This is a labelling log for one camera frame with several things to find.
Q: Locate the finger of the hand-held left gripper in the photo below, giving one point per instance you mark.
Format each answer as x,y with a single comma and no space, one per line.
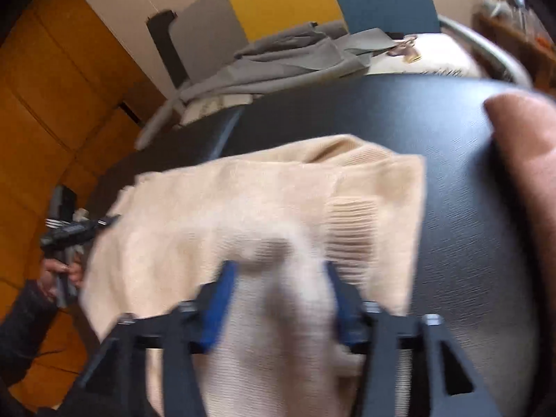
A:
102,224

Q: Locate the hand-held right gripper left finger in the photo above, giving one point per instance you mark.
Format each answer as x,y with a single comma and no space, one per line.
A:
219,308

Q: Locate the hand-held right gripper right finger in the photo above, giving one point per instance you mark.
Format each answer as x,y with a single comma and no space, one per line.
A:
344,312

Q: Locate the cream knit sweater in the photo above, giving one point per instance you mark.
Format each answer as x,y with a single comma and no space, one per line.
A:
243,200

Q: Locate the person's left forearm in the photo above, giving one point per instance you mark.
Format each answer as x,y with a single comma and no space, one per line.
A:
21,334

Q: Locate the person's left hand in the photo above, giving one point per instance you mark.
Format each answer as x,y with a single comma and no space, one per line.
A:
48,276

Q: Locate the orange wooden wardrobe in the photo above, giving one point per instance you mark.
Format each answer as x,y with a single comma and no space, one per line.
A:
56,95

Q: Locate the triangle pattern cushion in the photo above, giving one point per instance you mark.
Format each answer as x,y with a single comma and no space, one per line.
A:
208,106

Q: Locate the grey jacket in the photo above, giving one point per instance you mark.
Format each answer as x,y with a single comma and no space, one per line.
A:
282,61

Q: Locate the pink knit sweater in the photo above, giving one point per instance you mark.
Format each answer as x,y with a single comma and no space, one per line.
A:
525,139

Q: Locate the deer print cushion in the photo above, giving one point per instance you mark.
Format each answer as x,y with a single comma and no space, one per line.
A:
438,56

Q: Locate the grey yellow blue sofa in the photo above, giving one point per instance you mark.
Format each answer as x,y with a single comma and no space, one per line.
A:
282,0

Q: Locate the wooden side table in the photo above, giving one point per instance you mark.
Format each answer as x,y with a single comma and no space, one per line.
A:
517,47

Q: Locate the cluster of bottles and boxes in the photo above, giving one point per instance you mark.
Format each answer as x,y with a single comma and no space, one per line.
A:
517,8

